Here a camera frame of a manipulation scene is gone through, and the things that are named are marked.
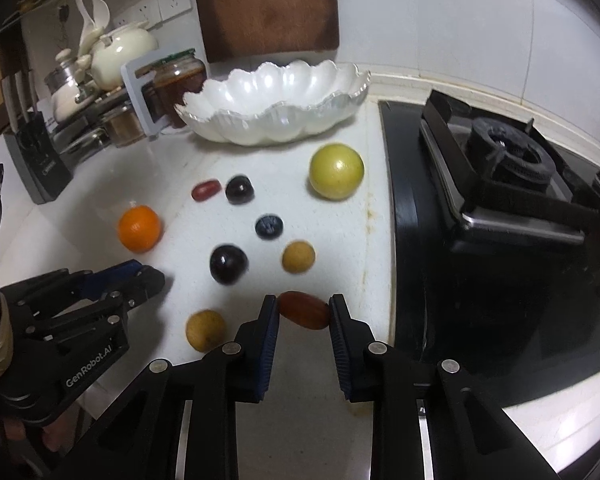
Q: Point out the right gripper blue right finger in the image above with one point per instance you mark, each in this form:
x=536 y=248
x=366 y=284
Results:
x=350 y=340

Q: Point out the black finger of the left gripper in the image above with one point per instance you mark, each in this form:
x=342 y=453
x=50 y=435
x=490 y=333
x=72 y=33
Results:
x=144 y=284

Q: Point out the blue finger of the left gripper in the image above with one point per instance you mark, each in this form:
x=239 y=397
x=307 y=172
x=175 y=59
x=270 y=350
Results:
x=101 y=283

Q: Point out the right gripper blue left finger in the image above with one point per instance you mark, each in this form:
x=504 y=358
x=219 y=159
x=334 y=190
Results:
x=257 y=339

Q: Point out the tan longan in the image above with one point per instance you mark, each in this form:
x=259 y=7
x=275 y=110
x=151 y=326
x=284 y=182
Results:
x=298 y=257
x=205 y=330

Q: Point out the orange mandarin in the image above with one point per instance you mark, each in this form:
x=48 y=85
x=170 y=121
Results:
x=139 y=229

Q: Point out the dark plum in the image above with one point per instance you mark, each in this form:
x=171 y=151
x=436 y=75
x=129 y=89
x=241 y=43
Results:
x=239 y=190
x=228 y=263

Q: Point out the green round fruit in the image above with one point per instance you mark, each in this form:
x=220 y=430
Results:
x=336 y=171

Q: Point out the person's left hand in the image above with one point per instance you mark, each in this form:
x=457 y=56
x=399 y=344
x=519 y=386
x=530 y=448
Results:
x=34 y=396

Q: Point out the black knife block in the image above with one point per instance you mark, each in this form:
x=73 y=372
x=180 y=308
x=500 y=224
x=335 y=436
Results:
x=38 y=164

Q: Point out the small glass spice jar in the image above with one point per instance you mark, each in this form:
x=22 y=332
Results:
x=122 y=125

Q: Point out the black gas stove top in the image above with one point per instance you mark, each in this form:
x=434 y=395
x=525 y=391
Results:
x=523 y=319

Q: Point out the glass jar green lid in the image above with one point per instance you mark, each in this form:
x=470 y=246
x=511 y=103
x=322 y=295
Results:
x=177 y=74

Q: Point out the small steel lidded pot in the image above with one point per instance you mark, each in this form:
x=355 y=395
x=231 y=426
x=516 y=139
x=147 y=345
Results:
x=70 y=69

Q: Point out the white scalloped fruit bowl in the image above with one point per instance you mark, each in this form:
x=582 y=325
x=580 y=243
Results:
x=275 y=104

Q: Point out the cream ceramic pot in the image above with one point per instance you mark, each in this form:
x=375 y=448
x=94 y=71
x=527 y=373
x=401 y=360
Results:
x=116 y=48

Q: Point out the white hanging spoon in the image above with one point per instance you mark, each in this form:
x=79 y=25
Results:
x=95 y=22

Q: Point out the brown wooden cutting board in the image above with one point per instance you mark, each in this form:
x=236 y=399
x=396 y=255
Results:
x=244 y=28

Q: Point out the white plastic rack frame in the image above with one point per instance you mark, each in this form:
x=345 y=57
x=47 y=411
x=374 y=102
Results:
x=137 y=74

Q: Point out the white wall power outlets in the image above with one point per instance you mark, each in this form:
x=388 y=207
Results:
x=151 y=12

